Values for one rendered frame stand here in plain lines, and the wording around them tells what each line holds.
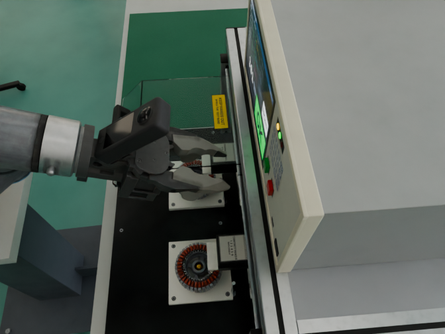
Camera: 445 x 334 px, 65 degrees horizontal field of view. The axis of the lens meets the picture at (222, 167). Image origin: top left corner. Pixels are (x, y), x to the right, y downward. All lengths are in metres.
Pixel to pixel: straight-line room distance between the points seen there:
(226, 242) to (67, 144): 0.42
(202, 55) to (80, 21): 1.75
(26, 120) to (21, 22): 2.70
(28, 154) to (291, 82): 0.33
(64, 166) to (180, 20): 1.14
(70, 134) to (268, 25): 0.31
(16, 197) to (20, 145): 0.69
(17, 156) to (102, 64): 2.13
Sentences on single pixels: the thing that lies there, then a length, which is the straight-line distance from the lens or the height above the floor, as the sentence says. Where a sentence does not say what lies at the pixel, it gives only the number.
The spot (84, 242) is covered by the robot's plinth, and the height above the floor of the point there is 0.02.
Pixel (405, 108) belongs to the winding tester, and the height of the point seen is 1.32.
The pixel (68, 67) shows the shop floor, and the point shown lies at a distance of 2.64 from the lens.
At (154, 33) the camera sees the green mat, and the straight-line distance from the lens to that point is 1.49.
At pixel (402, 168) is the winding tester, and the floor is 1.32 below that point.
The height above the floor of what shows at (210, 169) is 0.88.
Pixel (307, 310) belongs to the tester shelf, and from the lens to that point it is 0.54.
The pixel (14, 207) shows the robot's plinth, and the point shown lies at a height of 0.75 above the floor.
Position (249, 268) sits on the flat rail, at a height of 1.04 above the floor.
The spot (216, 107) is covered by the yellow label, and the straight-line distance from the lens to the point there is 0.77.
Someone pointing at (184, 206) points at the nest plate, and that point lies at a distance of 0.95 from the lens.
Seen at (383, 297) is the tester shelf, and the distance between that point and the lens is 0.58.
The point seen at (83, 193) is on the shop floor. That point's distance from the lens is 1.99.
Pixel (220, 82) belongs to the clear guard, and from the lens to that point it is 0.82.
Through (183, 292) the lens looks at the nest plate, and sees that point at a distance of 0.88.
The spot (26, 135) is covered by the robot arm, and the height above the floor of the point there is 1.31.
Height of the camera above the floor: 1.64
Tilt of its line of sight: 58 degrees down
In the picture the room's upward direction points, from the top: straight up
